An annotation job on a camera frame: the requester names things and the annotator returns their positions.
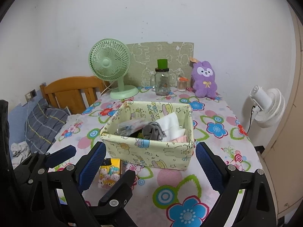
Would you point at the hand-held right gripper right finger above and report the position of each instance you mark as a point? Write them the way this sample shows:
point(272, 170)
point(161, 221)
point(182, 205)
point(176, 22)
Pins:
point(209, 167)

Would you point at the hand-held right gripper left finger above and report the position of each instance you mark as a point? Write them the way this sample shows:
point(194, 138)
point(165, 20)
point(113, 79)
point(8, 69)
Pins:
point(91, 165)

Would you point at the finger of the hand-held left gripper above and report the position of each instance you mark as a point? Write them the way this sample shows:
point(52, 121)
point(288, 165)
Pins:
point(61, 153)
point(118, 189)

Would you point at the pink cloth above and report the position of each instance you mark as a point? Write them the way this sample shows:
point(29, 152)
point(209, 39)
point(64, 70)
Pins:
point(181, 139)

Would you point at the cartoon print fabric box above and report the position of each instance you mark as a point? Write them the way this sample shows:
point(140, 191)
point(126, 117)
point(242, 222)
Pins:
point(151, 153)

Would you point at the clear plastic packet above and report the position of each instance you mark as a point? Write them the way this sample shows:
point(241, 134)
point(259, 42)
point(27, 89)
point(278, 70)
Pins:
point(131, 125)

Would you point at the white cloth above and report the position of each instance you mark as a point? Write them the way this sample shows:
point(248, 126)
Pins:
point(170, 121)
point(20, 150)

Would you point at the grey cloth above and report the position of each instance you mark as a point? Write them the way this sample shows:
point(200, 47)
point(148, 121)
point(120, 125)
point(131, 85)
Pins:
point(152, 132)

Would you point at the white crumpled cloth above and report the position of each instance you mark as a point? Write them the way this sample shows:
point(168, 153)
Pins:
point(20, 150)

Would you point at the grey plaid pillow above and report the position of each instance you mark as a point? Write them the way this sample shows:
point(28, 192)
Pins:
point(42, 123)

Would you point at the black fan base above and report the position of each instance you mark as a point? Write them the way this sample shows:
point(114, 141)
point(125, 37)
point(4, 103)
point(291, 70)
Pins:
point(259, 149)

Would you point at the purple plush rabbit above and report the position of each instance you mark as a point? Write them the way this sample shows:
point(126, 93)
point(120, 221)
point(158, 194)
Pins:
point(204, 85)

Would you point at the small cup orange lid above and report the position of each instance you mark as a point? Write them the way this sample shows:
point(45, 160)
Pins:
point(182, 86)

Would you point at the white standing fan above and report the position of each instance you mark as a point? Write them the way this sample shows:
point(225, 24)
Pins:
point(272, 106)

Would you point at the glass mug jar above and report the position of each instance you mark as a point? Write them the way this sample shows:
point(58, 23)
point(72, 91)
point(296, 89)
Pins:
point(162, 85)

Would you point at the green desk fan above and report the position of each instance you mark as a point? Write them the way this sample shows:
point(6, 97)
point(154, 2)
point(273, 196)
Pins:
point(104, 62)

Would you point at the green cup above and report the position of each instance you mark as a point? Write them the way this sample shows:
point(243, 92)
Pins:
point(162, 63)

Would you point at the green cartoon print board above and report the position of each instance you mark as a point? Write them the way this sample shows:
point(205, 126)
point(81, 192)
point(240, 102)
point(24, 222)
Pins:
point(146, 54)

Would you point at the wall socket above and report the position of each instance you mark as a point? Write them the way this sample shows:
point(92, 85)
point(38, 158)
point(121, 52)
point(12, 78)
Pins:
point(30, 94)

